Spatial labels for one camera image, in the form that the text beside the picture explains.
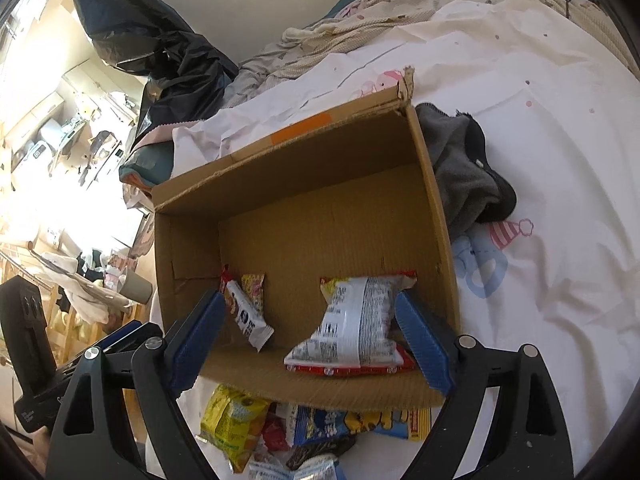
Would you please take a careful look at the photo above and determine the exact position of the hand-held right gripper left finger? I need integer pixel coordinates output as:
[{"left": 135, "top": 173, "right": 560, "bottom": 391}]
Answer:
[{"left": 45, "top": 290, "right": 226, "bottom": 480}]

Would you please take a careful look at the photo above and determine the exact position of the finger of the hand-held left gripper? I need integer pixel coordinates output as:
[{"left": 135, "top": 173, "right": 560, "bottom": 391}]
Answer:
[{"left": 92, "top": 321, "right": 165, "bottom": 356}]

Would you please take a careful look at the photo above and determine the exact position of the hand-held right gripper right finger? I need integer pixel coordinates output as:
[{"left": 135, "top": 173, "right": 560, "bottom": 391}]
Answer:
[{"left": 394, "top": 290, "right": 575, "bottom": 480}]

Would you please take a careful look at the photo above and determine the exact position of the red white snack packet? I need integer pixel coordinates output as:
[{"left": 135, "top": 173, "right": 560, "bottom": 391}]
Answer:
[{"left": 284, "top": 270, "right": 418, "bottom": 378}]

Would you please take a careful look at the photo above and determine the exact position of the blue cookie packet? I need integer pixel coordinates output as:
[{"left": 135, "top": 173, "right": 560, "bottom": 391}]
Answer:
[{"left": 291, "top": 404, "right": 349, "bottom": 448}]

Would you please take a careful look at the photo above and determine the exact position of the white blue snack packet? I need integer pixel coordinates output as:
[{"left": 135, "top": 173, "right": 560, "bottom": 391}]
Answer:
[{"left": 246, "top": 452, "right": 343, "bottom": 480}]

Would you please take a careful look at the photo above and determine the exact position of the brown cardboard box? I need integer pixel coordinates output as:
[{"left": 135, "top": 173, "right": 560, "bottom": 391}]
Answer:
[{"left": 150, "top": 65, "right": 463, "bottom": 411}]

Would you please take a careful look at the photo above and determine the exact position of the grey waste bin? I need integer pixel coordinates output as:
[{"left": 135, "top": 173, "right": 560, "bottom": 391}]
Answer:
[{"left": 121, "top": 267, "right": 153, "bottom": 306}]

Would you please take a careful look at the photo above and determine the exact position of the white red snack bar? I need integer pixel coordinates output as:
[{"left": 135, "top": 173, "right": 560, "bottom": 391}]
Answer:
[{"left": 220, "top": 265, "right": 275, "bottom": 352}]

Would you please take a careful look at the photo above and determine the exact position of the white hanging cloth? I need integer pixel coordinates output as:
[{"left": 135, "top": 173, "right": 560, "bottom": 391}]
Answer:
[{"left": 40, "top": 252, "right": 131, "bottom": 326}]

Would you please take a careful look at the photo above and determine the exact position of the small yellow pink packet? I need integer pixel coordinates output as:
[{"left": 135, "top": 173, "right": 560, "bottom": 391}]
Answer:
[{"left": 242, "top": 272, "right": 267, "bottom": 303}]

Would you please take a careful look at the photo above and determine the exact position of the yellow cartoon snack packet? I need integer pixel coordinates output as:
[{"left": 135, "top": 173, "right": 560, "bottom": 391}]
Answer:
[{"left": 346, "top": 406, "right": 432, "bottom": 442}]

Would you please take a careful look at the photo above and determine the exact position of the small red snack packet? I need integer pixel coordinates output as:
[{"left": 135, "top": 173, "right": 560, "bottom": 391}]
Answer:
[{"left": 261, "top": 402, "right": 292, "bottom": 453}]

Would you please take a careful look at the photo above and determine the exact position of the teal patterned cushion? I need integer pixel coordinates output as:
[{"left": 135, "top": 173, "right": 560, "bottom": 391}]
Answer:
[{"left": 119, "top": 125, "right": 176, "bottom": 196}]

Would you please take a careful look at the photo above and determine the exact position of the grey fleece cloth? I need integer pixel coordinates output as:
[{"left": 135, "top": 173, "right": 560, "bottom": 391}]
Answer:
[{"left": 415, "top": 102, "right": 518, "bottom": 238}]

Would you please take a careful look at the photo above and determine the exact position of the white printed bedsheet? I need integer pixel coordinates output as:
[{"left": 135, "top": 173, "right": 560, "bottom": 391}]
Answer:
[{"left": 170, "top": 0, "right": 640, "bottom": 480}]

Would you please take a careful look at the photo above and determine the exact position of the black plastic bag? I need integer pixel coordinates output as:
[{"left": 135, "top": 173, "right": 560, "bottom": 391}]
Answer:
[{"left": 62, "top": 0, "right": 238, "bottom": 146}]

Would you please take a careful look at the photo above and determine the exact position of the crumpled beige dotted blanket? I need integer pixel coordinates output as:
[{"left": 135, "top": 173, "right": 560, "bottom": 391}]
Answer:
[{"left": 225, "top": 0, "right": 451, "bottom": 106}]

